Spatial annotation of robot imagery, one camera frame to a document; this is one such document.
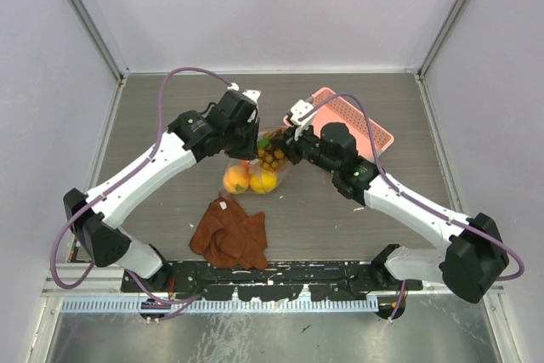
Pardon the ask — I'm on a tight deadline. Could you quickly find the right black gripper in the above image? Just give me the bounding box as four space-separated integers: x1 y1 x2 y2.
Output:
273 119 339 175

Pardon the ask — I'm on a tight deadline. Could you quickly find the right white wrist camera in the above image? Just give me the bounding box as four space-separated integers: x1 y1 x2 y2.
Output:
227 82 262 122

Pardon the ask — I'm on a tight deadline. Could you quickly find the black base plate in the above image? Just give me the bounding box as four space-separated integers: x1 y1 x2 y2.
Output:
121 259 424 303

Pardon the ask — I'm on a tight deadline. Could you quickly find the orange peach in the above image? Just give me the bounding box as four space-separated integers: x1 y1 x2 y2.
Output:
223 166 250 195

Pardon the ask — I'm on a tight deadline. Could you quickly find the pink plastic basket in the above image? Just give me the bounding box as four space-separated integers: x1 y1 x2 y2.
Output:
283 87 395 164

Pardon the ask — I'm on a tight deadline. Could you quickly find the yellow apple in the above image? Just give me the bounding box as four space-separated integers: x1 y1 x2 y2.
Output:
249 171 278 194

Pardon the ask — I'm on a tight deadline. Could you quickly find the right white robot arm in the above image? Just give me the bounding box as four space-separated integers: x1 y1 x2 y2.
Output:
272 122 509 303

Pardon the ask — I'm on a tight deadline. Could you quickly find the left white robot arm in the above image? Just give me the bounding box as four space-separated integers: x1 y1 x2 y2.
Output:
63 90 260 292

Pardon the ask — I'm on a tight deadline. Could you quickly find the grey slotted cable duct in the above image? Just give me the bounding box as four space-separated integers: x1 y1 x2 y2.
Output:
59 295 379 314

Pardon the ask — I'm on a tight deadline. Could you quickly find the clear zip top bag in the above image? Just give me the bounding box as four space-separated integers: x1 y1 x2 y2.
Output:
223 125 297 198

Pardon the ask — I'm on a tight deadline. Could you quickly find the brown longan bunch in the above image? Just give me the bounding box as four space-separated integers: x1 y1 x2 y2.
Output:
257 127 288 173

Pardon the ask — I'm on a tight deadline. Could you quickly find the brown cloth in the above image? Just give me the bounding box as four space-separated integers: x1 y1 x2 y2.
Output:
189 196 268 270

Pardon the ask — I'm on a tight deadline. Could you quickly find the aluminium frame rail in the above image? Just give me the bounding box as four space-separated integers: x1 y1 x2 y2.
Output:
41 258 505 296

